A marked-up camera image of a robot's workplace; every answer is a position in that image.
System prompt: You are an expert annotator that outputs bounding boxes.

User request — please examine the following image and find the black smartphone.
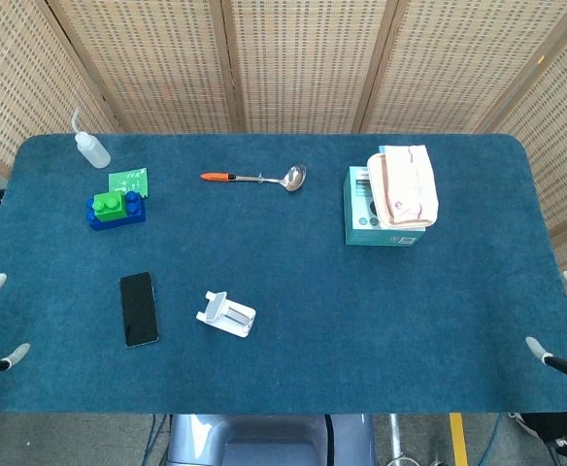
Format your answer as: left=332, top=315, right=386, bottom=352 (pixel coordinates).
left=119, top=271, right=160, bottom=349

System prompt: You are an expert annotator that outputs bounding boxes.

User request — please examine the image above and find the blue building block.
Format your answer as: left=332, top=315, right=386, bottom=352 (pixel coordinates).
left=84, top=190, right=148, bottom=232

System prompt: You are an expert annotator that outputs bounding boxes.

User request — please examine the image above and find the teal cardboard box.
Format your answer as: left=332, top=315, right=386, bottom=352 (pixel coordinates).
left=343, top=166, right=428, bottom=247

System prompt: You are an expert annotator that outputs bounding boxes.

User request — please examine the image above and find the clear plastic squeeze bottle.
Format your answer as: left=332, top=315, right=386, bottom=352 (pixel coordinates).
left=71, top=108, right=112, bottom=170

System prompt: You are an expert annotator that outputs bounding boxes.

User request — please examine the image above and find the green printed card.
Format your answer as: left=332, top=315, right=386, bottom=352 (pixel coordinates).
left=108, top=167, right=150, bottom=199

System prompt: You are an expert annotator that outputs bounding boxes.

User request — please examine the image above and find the metal table leg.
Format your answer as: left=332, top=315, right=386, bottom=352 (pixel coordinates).
left=387, top=413, right=407, bottom=466

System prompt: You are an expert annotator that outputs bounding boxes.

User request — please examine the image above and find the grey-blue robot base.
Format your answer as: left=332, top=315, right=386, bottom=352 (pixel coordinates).
left=166, top=413, right=377, bottom=466

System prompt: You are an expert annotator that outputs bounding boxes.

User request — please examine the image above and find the white phone stand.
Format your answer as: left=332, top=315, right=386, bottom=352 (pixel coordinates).
left=195, top=290, right=257, bottom=339

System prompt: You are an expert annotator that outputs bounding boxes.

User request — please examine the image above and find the bamboo folding screen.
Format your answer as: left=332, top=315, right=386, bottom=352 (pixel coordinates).
left=0, top=0, right=567, bottom=266

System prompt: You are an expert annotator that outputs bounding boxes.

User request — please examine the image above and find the blue cable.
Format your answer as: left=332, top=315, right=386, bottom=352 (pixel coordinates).
left=484, top=413, right=509, bottom=466

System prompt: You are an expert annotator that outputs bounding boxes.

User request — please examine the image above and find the folded white pink towel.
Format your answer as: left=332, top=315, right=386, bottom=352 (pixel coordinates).
left=366, top=152, right=435, bottom=230

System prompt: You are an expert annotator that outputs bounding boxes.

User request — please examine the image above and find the blue table mat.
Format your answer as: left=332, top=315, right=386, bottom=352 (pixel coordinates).
left=0, top=133, right=567, bottom=416

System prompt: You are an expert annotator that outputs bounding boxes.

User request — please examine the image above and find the steel ladle with orange handle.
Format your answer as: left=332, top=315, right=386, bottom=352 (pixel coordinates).
left=200, top=163, right=308, bottom=193

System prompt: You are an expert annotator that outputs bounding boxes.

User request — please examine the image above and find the pink and white packet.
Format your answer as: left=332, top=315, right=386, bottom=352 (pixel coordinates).
left=378, top=144, right=440, bottom=227

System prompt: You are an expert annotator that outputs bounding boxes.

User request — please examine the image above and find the green plastic toy brick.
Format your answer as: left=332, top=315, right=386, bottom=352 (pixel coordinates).
left=91, top=189, right=129, bottom=219

